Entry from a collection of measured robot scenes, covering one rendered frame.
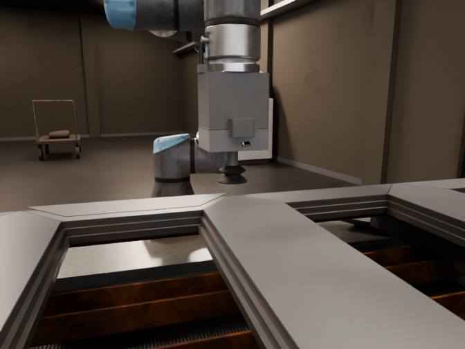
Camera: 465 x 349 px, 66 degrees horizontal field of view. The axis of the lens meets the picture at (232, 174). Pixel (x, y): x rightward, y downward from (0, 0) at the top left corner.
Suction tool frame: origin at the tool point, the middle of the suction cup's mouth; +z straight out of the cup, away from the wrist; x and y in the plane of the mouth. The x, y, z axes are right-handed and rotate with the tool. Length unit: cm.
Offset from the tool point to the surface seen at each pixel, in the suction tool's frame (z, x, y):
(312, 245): 10.3, -3.0, 11.9
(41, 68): -102, 1073, -188
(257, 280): 10.4, -10.4, -0.2
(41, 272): 11.7, 3.4, -26.5
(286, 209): 10.2, 14.9, 16.6
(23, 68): -99, 1068, -231
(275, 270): 10.3, -8.7, 3.0
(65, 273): 28, 37, -29
